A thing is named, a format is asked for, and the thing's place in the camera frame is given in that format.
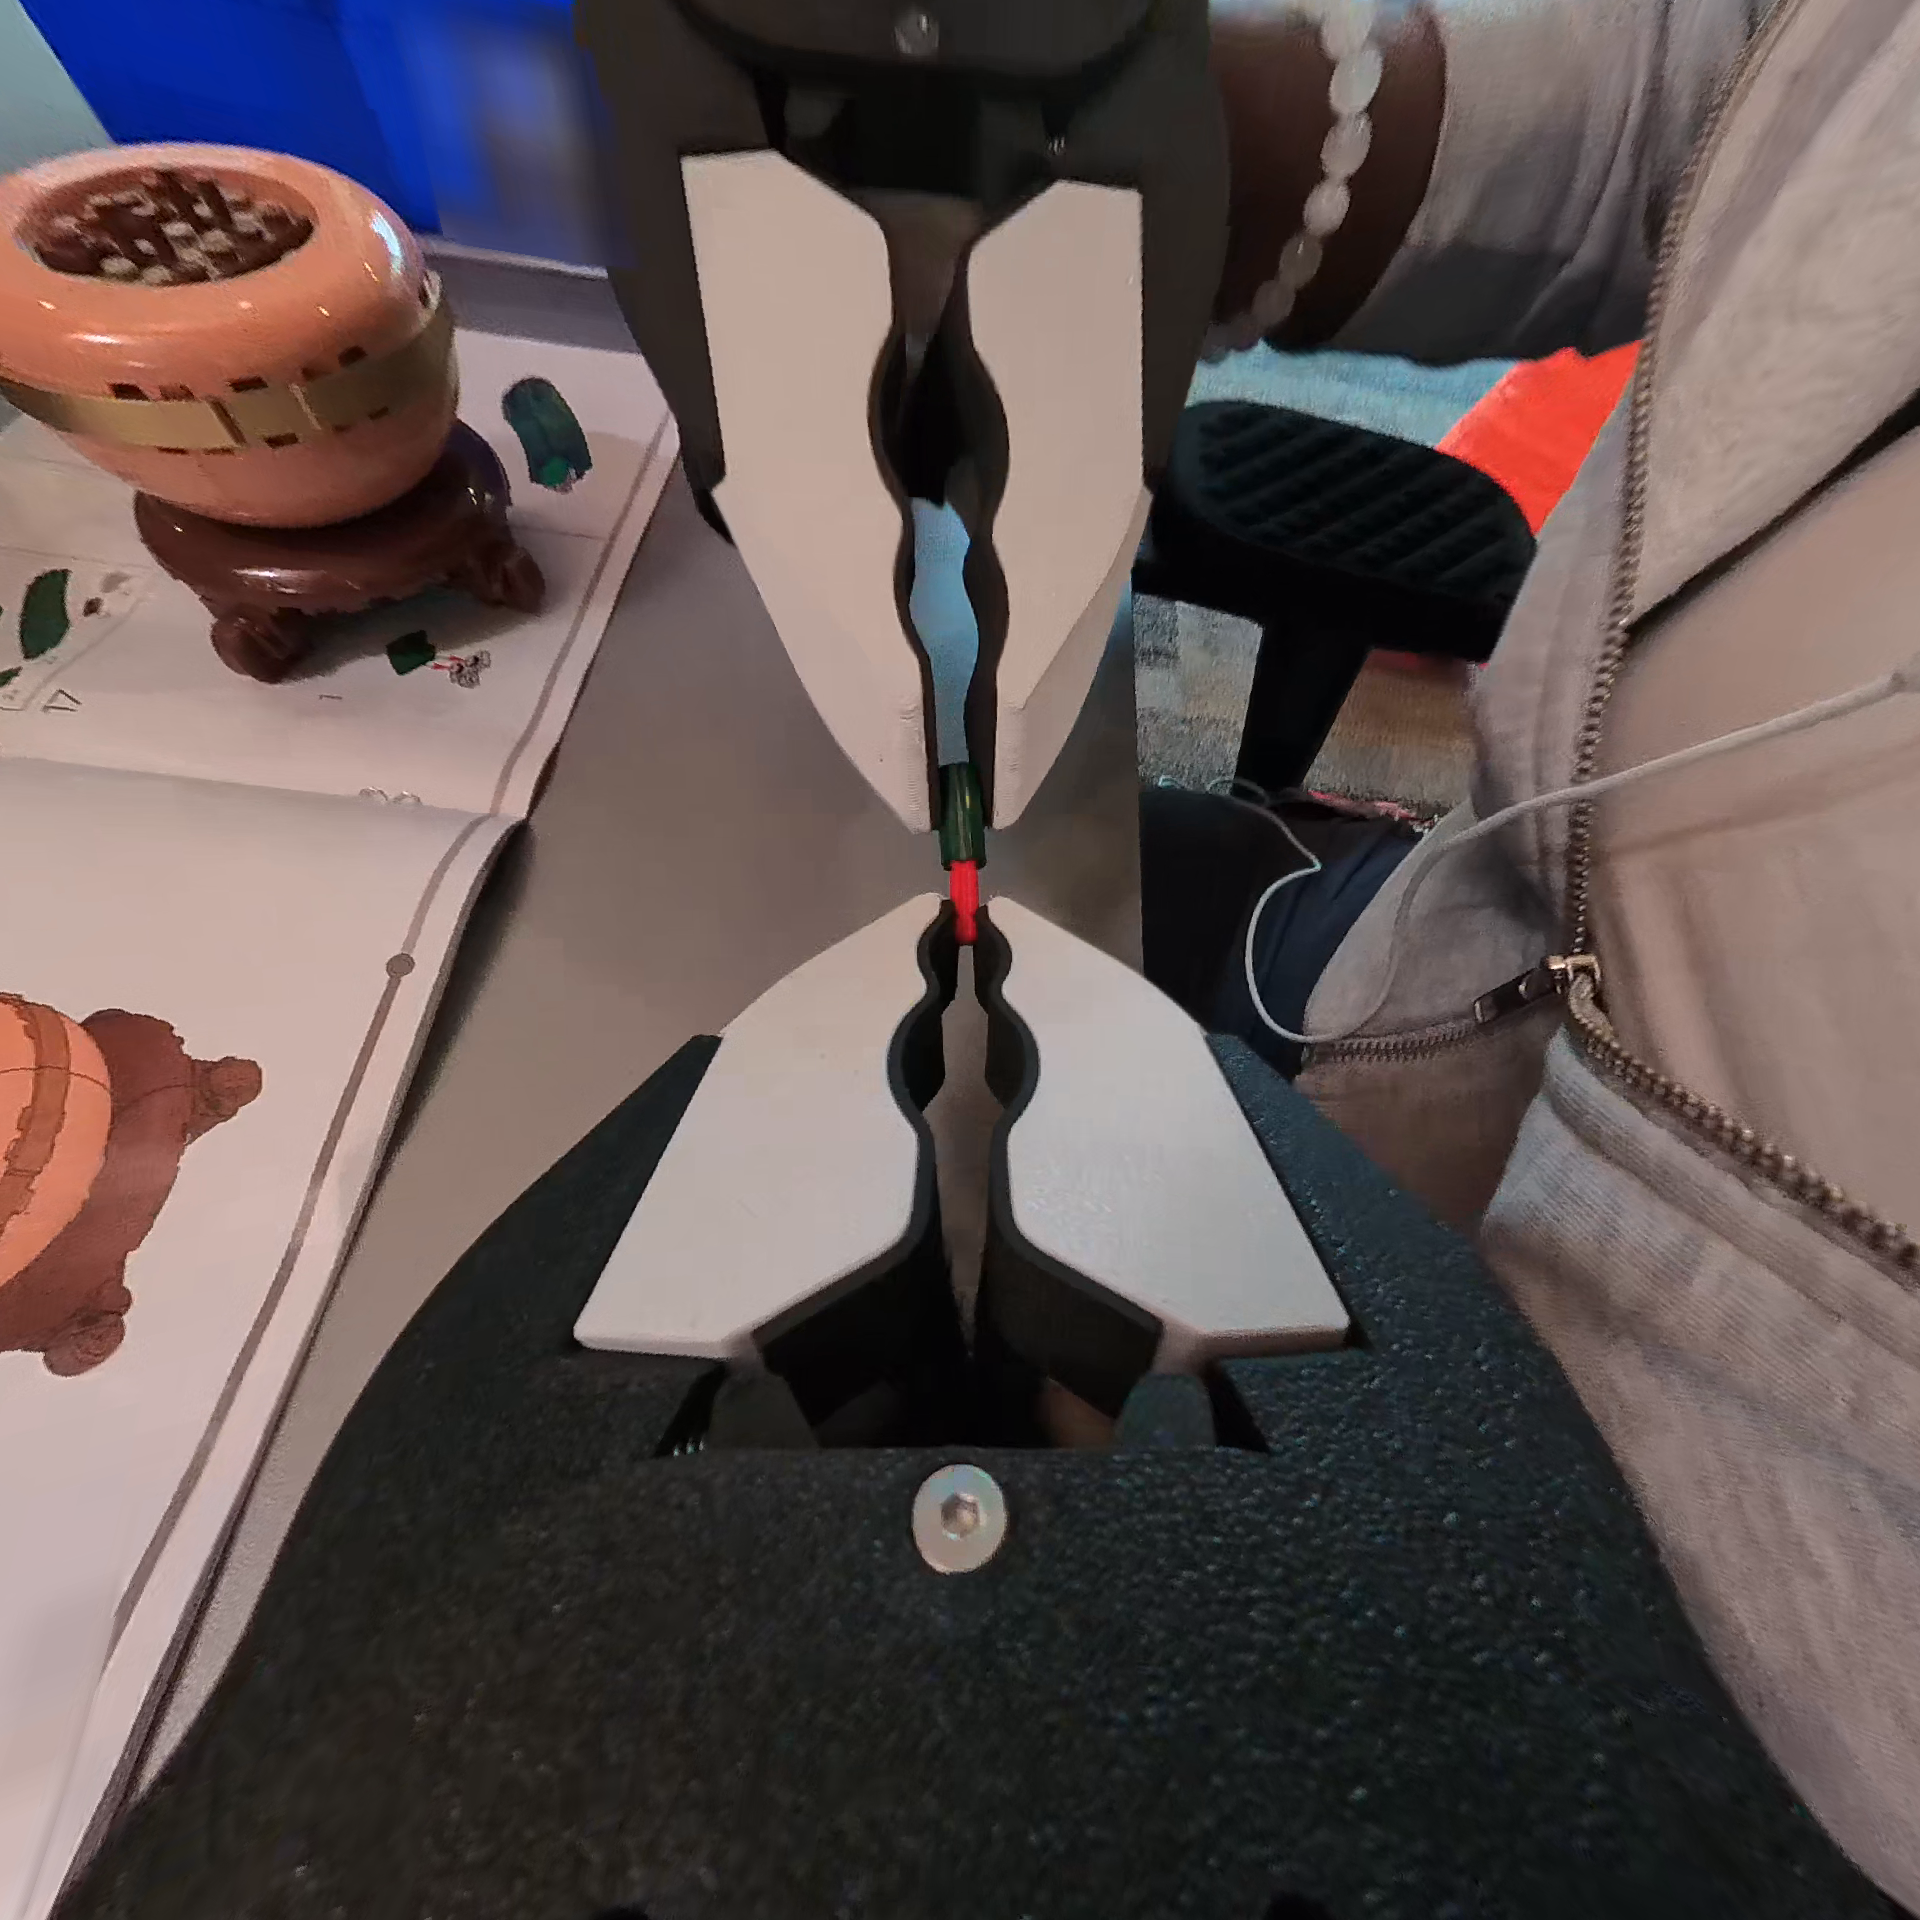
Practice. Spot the green and red brick pin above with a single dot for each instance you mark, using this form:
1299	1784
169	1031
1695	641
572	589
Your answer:
960	819

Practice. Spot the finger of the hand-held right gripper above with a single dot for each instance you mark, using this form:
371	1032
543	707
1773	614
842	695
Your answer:
796	420
1072	449

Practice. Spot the orange cloth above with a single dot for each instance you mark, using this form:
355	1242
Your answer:
1545	414

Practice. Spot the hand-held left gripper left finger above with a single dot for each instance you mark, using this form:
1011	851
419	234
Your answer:
781	1171

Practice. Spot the dark trousers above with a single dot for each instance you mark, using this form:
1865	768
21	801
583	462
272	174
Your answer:
1200	899

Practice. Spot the grey desk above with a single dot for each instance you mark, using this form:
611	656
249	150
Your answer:
677	839

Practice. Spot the pink brick pot model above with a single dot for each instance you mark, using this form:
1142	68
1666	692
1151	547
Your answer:
226	433

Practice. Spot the black chair armrest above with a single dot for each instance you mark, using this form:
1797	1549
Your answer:
1350	509

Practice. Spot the blue plastic bin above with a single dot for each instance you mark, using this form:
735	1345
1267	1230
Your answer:
226	75

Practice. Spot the person's right forearm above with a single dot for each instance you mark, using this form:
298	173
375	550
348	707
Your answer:
1267	142

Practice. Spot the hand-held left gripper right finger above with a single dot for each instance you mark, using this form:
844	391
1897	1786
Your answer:
1157	1184

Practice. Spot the open instruction booklet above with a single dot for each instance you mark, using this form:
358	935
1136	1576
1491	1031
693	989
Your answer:
226	899

